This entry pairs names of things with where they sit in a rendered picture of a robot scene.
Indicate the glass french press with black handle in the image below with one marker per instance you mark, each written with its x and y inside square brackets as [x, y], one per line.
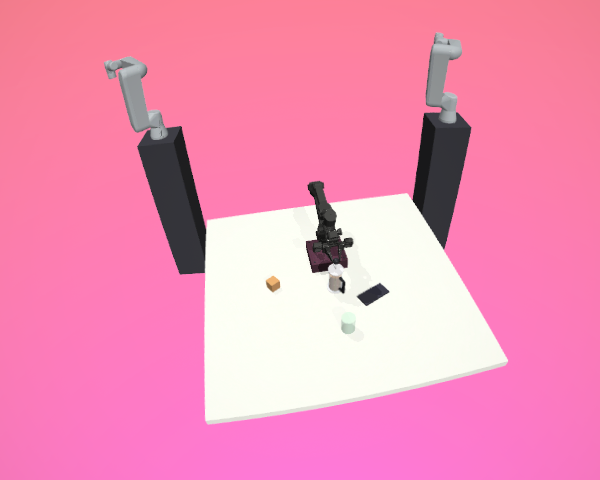
[336, 283]

